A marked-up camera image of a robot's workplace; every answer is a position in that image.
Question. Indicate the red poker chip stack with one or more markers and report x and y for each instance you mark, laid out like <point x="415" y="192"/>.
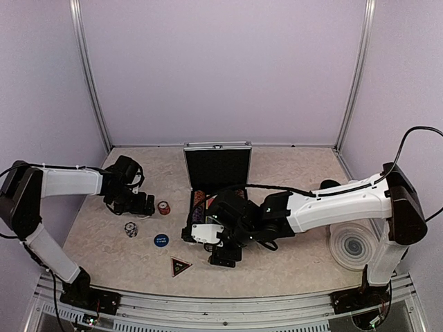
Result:
<point x="163" y="208"/>

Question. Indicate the black white chip stack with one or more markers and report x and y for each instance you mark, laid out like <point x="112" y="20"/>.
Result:
<point x="131" y="229"/>

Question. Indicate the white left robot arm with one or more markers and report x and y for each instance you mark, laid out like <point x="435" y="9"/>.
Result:
<point x="26" y="186"/>

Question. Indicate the aluminium poker chip case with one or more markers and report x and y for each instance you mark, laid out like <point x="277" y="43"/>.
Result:
<point x="213" y="166"/>

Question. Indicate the dark green mug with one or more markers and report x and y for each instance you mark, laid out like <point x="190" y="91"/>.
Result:
<point x="328" y="183"/>

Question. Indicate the red chip row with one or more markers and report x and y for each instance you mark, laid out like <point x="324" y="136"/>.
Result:
<point x="198" y="201"/>

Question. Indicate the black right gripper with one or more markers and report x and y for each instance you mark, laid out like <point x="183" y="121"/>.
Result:
<point x="223" y="259"/>

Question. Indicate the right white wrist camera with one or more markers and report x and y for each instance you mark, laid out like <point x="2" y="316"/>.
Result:
<point x="206" y="233"/>

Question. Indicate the black triangular button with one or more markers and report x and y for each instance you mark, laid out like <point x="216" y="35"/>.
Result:
<point x="179" y="266"/>

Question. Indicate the blue round button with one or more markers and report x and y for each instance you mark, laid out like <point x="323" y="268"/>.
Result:
<point x="161" y="240"/>

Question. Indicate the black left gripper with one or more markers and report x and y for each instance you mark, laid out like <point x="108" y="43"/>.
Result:
<point x="139" y="207"/>

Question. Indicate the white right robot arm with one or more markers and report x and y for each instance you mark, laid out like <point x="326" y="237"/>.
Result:
<point x="388" y="195"/>

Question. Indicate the grey striped plate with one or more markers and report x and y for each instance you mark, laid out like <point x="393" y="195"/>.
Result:
<point x="352" y="245"/>

